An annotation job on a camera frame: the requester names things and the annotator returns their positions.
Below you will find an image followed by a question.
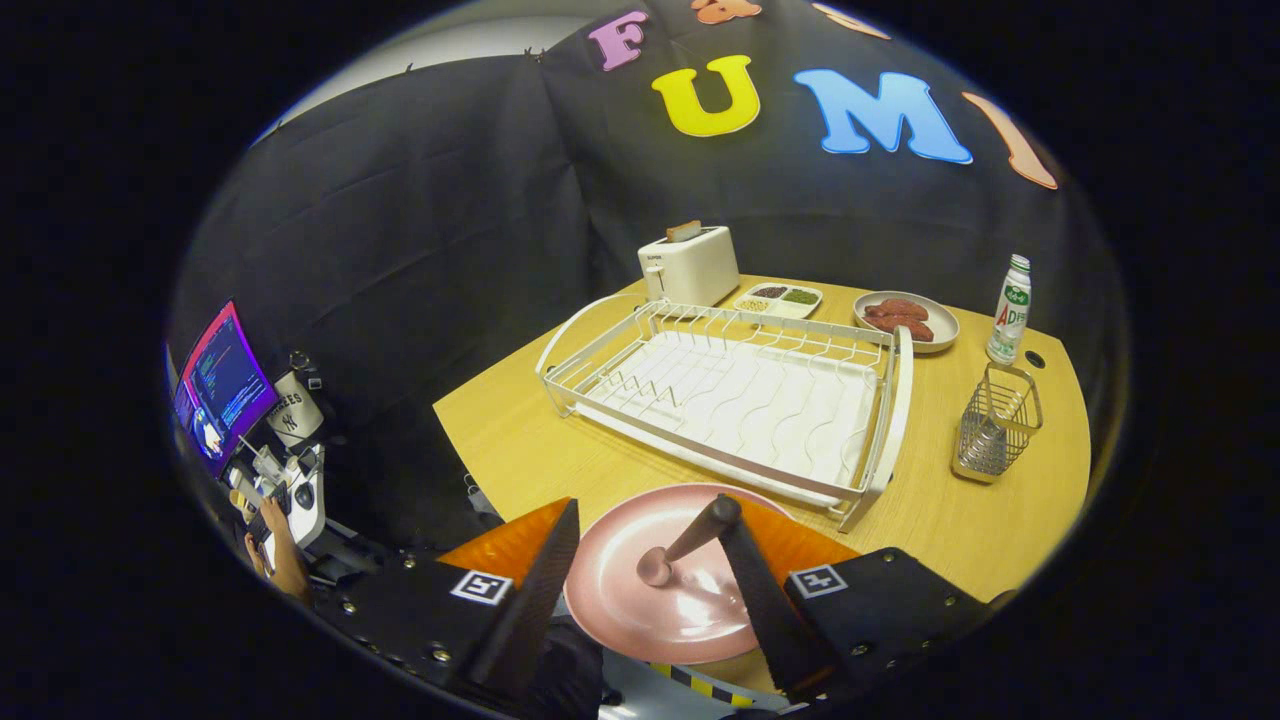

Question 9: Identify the white green drink bottle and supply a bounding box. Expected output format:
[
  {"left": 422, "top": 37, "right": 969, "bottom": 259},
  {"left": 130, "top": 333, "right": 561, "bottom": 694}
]
[{"left": 985, "top": 253, "right": 1032, "bottom": 366}]

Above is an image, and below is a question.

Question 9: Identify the pink plate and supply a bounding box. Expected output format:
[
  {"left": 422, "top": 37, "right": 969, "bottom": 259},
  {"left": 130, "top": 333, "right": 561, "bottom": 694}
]
[{"left": 563, "top": 483, "right": 801, "bottom": 666}]

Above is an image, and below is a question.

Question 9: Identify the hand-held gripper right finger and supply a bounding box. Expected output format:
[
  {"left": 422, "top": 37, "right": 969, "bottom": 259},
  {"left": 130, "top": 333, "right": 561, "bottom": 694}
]
[{"left": 718, "top": 495, "right": 1013, "bottom": 704}]

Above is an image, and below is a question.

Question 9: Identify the brown wooden spoon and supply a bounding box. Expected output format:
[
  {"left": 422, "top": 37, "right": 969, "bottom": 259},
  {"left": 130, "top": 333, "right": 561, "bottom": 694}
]
[{"left": 636, "top": 494, "right": 743, "bottom": 588}]

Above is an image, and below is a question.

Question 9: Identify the white wire dish rack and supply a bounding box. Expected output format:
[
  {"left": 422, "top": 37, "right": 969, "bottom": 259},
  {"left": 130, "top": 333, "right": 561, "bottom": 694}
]
[{"left": 535, "top": 292, "right": 915, "bottom": 533}]

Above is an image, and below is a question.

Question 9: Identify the white divided bean tray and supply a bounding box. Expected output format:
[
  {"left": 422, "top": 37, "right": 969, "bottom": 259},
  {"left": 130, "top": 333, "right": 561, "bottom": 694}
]
[{"left": 731, "top": 282, "right": 824, "bottom": 321}]

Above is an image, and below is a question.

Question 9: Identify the beige plate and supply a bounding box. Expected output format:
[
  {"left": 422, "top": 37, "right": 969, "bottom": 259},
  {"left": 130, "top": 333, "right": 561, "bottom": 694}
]
[{"left": 852, "top": 290, "right": 961, "bottom": 355}]

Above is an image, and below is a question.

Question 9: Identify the black backdrop cloth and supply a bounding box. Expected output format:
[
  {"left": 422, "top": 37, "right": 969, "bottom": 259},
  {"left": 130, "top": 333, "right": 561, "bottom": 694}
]
[{"left": 165, "top": 0, "right": 1131, "bottom": 561}]

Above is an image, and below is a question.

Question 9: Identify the metal wire basket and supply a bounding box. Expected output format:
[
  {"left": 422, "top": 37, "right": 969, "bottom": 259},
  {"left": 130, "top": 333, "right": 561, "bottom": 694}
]
[{"left": 950, "top": 361, "right": 1044, "bottom": 486}]

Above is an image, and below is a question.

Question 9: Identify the white drip tray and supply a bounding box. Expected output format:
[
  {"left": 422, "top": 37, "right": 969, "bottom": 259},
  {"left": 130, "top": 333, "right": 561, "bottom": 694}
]
[{"left": 585, "top": 330, "right": 881, "bottom": 506}]

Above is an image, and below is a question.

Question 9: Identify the white toaster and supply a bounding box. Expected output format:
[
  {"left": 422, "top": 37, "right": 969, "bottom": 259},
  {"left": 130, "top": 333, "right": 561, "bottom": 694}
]
[{"left": 637, "top": 225, "right": 742, "bottom": 309}]

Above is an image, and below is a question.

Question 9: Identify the computer monitor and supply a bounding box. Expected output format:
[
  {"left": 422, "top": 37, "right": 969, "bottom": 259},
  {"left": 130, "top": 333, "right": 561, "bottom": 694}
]
[{"left": 172, "top": 299, "right": 281, "bottom": 479}]

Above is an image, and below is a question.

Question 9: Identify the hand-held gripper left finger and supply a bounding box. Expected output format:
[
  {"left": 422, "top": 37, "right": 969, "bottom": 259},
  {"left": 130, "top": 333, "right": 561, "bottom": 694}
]
[{"left": 312, "top": 497, "right": 583, "bottom": 701}]

